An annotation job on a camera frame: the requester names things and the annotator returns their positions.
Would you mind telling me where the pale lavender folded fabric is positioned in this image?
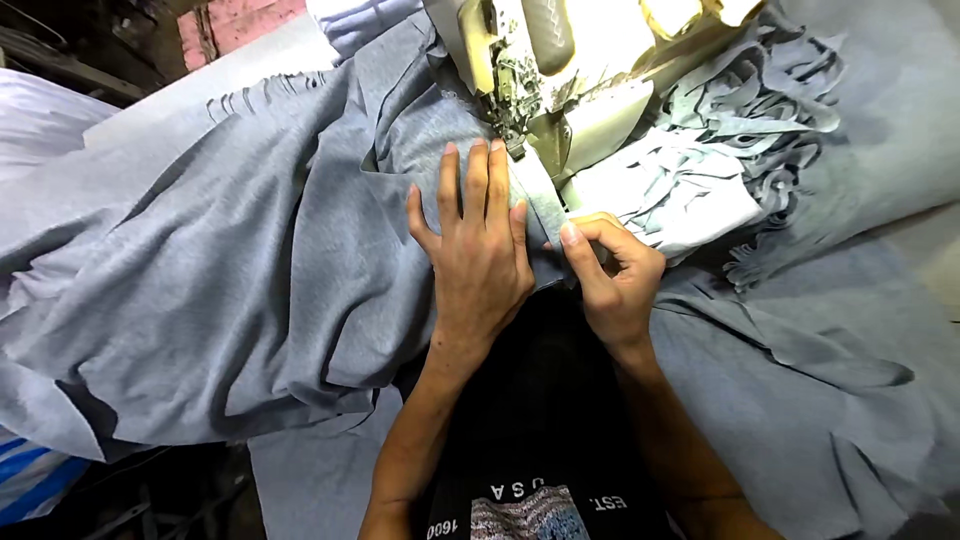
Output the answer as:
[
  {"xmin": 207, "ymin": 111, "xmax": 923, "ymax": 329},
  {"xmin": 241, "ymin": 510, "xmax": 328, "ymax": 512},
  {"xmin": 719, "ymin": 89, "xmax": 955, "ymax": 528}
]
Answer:
[{"xmin": 305, "ymin": 0, "xmax": 426, "ymax": 64}]

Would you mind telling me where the pile of grey fabric strips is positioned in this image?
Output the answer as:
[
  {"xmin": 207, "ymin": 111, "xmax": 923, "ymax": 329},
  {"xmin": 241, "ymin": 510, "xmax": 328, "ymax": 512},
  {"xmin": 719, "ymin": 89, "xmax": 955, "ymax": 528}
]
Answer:
[{"xmin": 652, "ymin": 3, "xmax": 849, "ymax": 294}]

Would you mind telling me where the person's right forearm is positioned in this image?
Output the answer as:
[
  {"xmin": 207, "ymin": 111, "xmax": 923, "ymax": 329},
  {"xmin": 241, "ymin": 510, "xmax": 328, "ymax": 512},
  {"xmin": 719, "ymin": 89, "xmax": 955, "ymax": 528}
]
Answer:
[{"xmin": 615, "ymin": 348, "xmax": 786, "ymax": 540}]

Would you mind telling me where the person's right hand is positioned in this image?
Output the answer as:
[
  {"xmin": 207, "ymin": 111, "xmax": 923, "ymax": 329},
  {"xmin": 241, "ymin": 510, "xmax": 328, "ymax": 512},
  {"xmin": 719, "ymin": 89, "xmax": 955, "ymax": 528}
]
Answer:
[{"xmin": 543, "ymin": 211, "xmax": 667, "ymax": 369}]

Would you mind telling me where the white folded cloth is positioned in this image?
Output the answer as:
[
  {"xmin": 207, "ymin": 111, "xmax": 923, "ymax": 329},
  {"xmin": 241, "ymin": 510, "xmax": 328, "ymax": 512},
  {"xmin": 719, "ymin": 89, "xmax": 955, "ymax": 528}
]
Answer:
[{"xmin": 566, "ymin": 127, "xmax": 766, "ymax": 269}]

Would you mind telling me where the white sewing machine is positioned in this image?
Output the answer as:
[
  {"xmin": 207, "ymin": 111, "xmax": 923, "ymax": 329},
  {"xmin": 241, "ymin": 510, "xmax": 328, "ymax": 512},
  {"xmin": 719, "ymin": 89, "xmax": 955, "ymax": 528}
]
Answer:
[{"xmin": 423, "ymin": 0, "xmax": 768, "ymax": 187}]

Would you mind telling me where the person's left hand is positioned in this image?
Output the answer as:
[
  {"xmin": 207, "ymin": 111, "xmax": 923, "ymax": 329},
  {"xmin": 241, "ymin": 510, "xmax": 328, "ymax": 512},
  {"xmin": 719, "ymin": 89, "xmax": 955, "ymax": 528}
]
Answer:
[{"xmin": 405, "ymin": 138, "xmax": 537, "ymax": 360}]

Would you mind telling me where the white cloth bundle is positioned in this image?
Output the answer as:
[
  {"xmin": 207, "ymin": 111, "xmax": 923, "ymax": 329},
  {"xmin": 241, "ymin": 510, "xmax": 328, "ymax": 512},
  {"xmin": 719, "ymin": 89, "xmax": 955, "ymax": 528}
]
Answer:
[{"xmin": 0, "ymin": 68, "xmax": 123, "ymax": 183}]

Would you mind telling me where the wide grey fabric sheet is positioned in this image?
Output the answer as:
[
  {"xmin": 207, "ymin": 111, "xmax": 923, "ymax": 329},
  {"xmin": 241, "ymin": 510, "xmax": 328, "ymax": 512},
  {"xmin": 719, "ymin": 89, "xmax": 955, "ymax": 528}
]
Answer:
[{"xmin": 651, "ymin": 0, "xmax": 960, "ymax": 540}]

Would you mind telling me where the narrow grey fabric band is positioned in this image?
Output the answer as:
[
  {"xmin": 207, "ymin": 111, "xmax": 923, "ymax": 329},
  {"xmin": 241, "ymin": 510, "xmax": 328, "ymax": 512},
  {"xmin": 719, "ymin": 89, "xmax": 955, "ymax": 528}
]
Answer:
[{"xmin": 507, "ymin": 142, "xmax": 570, "ymax": 249}]

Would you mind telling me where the person's left forearm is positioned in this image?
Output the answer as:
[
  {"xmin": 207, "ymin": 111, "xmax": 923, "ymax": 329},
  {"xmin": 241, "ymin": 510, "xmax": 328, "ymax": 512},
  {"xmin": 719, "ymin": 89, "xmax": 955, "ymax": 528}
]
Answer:
[{"xmin": 357, "ymin": 333, "xmax": 481, "ymax": 540}]

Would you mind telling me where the pink worn board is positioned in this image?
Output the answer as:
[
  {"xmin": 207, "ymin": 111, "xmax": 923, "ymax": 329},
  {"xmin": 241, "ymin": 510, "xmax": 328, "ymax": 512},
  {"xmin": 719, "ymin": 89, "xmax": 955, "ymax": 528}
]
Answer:
[{"xmin": 177, "ymin": 0, "xmax": 309, "ymax": 73}]

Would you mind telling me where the person's body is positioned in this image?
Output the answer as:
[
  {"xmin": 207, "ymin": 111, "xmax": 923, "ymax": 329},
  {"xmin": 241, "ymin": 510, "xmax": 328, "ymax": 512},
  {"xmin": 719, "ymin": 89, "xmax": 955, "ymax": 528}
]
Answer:
[{"xmin": 393, "ymin": 285, "xmax": 687, "ymax": 540}]

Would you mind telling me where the large grey fabric garment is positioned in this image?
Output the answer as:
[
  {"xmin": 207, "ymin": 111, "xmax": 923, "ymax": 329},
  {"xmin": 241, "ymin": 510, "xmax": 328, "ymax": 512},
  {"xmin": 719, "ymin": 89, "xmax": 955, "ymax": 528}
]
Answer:
[{"xmin": 0, "ymin": 11, "xmax": 571, "ymax": 463}]

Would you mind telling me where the blue and white striped bag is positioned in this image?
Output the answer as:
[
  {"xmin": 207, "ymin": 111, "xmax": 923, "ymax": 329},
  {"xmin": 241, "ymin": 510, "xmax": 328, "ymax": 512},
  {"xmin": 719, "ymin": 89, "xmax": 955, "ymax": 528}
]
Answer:
[{"xmin": 0, "ymin": 424, "xmax": 92, "ymax": 529}]

